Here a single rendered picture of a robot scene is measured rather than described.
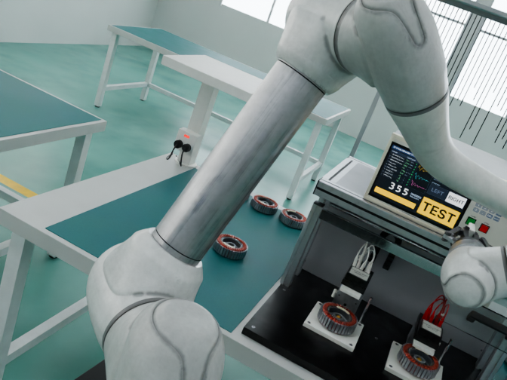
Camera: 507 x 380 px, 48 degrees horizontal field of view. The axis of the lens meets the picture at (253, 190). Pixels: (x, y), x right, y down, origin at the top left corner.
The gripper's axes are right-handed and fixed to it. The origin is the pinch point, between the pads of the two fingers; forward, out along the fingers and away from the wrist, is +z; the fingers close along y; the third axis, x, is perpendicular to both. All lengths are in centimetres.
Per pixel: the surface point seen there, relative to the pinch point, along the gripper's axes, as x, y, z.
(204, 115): -20, -105, 64
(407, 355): -36.3, 0.3, -7.1
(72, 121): -43, -157, 52
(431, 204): 0.0, -11.0, 9.2
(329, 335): -39.9, -20.2, -10.8
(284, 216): -40, -56, 54
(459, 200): 4.1, -5.1, 9.2
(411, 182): 3.4, -18.5, 9.2
